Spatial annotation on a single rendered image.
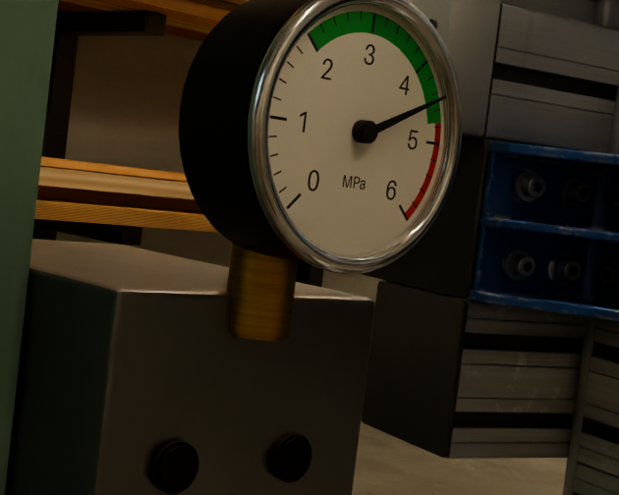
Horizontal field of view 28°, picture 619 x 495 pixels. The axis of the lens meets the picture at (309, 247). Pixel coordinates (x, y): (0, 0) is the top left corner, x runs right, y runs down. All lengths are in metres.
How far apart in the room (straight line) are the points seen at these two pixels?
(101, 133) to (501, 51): 2.74
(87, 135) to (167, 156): 0.28
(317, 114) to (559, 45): 0.46
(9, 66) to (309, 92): 0.07
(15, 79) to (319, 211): 0.08
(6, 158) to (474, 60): 0.42
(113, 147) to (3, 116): 3.12
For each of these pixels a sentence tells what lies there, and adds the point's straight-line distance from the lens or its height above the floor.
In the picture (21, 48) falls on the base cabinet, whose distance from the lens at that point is 0.29.
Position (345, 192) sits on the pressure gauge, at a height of 0.65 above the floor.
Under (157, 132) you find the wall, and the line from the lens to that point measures 3.49.
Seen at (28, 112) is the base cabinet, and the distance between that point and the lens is 0.29.
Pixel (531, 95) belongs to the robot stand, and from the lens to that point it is 0.70.
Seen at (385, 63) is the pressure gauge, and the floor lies 0.68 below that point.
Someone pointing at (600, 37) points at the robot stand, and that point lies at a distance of 0.74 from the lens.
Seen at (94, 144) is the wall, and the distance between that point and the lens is 3.37.
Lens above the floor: 0.65
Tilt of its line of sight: 3 degrees down
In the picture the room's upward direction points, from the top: 7 degrees clockwise
